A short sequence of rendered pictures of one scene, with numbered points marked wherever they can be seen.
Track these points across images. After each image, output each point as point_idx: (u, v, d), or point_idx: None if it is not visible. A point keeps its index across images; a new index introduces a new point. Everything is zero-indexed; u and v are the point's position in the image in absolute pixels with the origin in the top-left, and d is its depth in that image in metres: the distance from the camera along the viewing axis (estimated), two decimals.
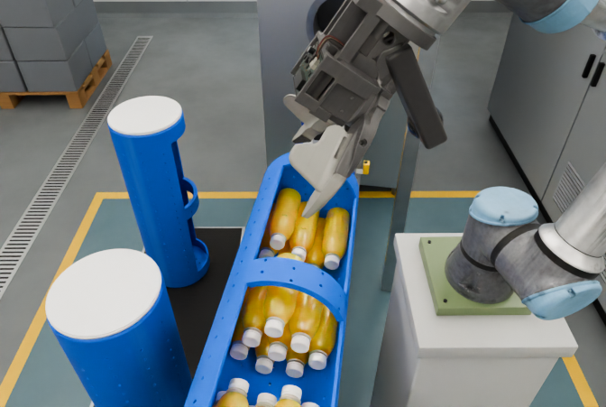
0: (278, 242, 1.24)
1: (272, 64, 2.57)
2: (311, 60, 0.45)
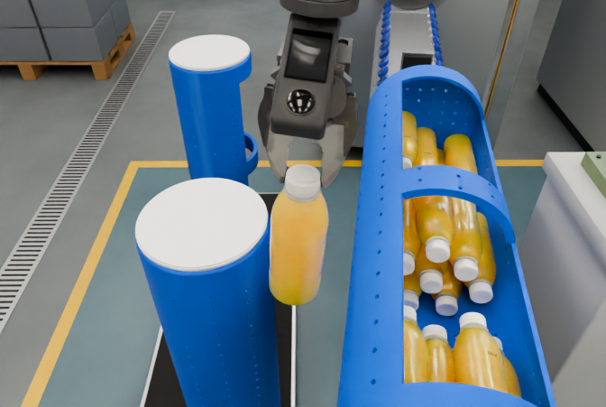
0: (405, 165, 1.05)
1: None
2: None
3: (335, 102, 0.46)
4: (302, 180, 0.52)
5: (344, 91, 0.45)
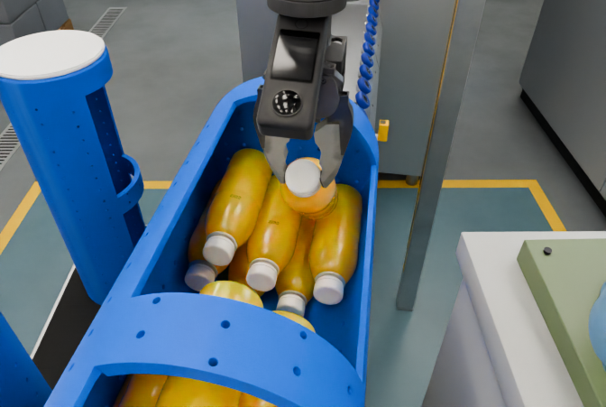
0: (219, 251, 0.61)
1: (252, 8, 1.94)
2: None
3: (328, 101, 0.46)
4: (301, 184, 0.53)
5: (335, 90, 0.45)
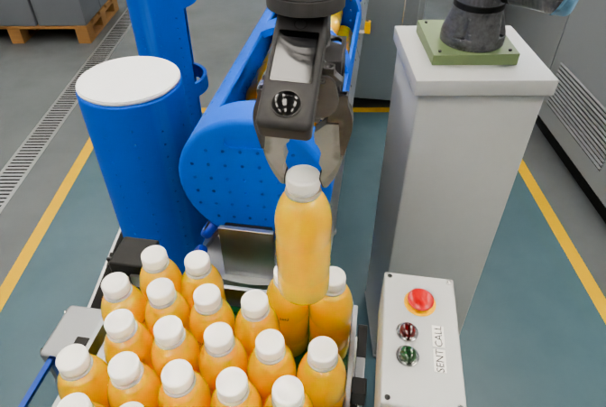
0: None
1: None
2: None
3: (327, 101, 0.46)
4: None
5: (335, 90, 0.45)
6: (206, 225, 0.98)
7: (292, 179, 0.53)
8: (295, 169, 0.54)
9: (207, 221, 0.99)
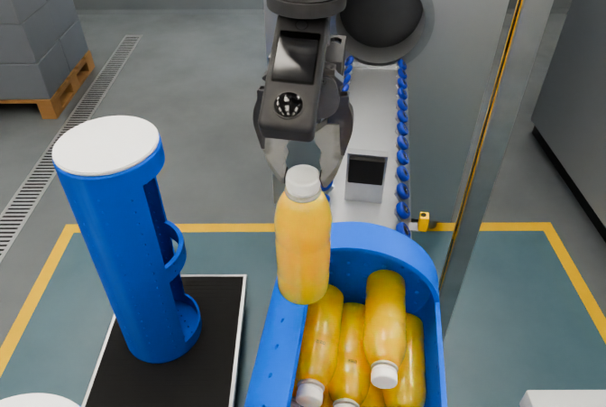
0: (311, 399, 0.69)
1: None
2: None
3: (328, 102, 0.46)
4: (383, 385, 0.72)
5: (335, 90, 0.45)
6: None
7: (292, 179, 0.53)
8: (295, 169, 0.54)
9: None
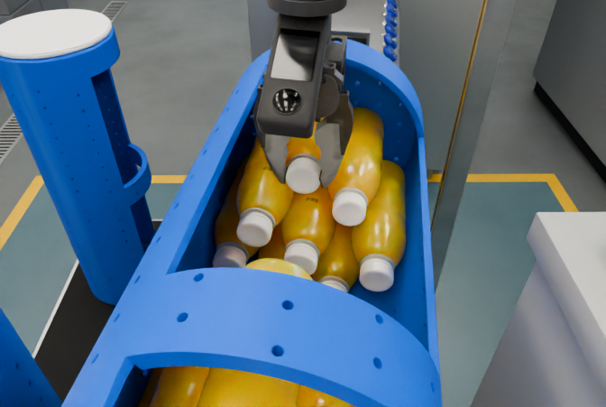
0: (256, 229, 0.53)
1: None
2: None
3: (328, 100, 0.46)
4: (348, 219, 0.56)
5: (335, 89, 0.45)
6: None
7: (293, 187, 0.54)
8: (293, 173, 0.53)
9: None
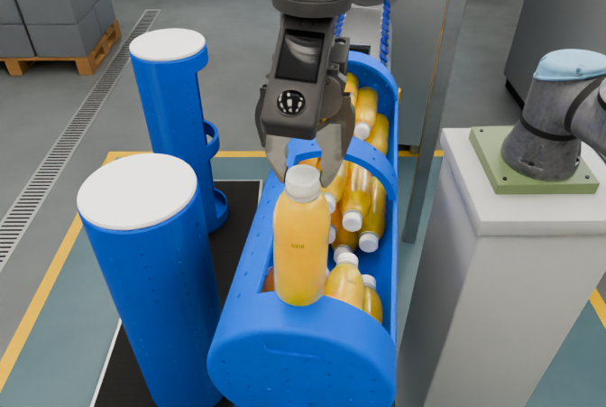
0: None
1: None
2: None
3: (331, 102, 0.46)
4: (361, 136, 1.22)
5: (338, 91, 0.45)
6: None
7: None
8: None
9: (236, 404, 0.83)
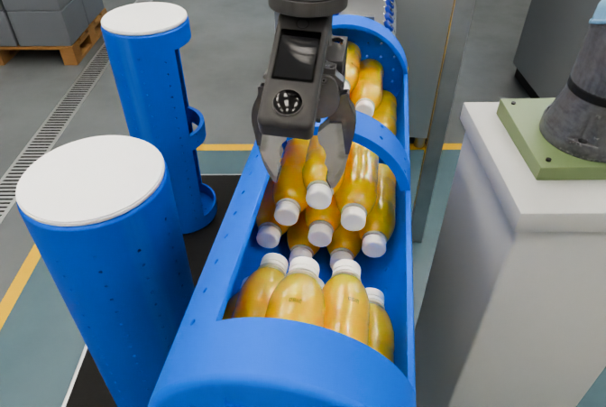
0: None
1: None
2: None
3: (329, 101, 0.46)
4: None
5: (336, 90, 0.45)
6: None
7: None
8: None
9: None
